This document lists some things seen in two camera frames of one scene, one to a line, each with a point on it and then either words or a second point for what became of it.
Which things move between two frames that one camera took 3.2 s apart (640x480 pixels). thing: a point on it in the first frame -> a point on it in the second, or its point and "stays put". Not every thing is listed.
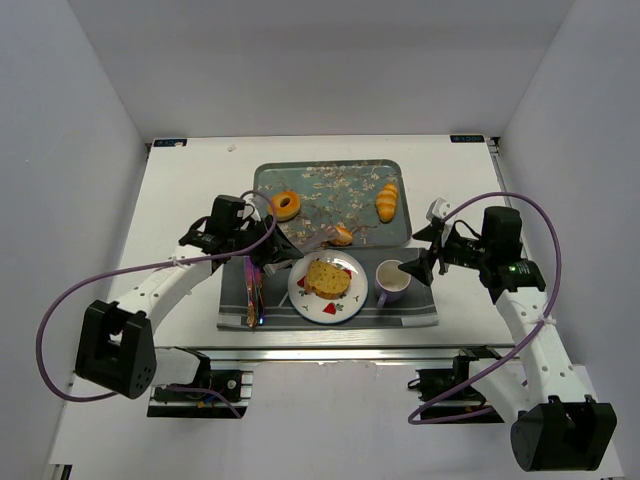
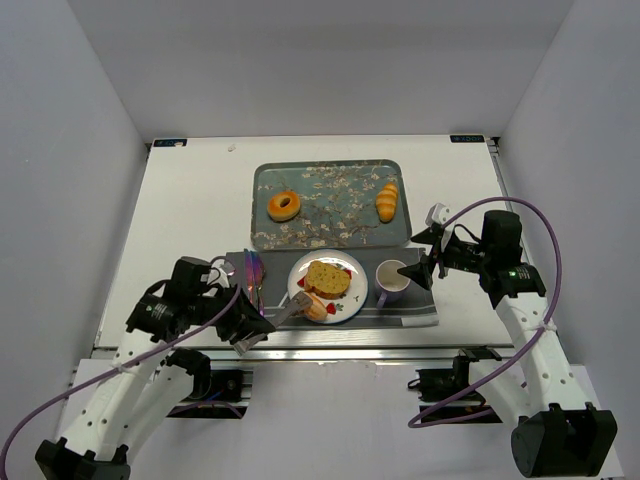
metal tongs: (320, 241) -> (299, 302)
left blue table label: (169, 142) stays put
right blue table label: (467, 138) stays put
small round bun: (345, 237) -> (318, 311)
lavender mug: (391, 282) stays put
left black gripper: (273, 242) -> (238, 316)
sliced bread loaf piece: (326, 280) stays put
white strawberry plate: (322, 310) stays put
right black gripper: (440, 251) stays put
